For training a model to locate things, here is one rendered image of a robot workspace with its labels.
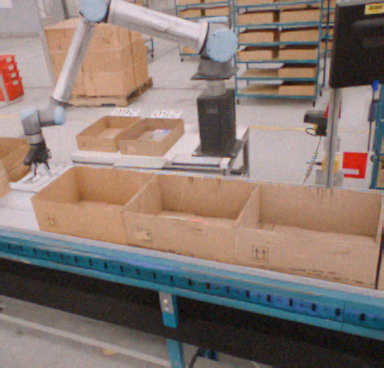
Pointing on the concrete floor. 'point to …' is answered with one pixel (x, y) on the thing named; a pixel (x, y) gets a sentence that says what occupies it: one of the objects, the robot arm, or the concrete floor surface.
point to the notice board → (21, 21)
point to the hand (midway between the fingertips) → (42, 176)
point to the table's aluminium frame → (197, 165)
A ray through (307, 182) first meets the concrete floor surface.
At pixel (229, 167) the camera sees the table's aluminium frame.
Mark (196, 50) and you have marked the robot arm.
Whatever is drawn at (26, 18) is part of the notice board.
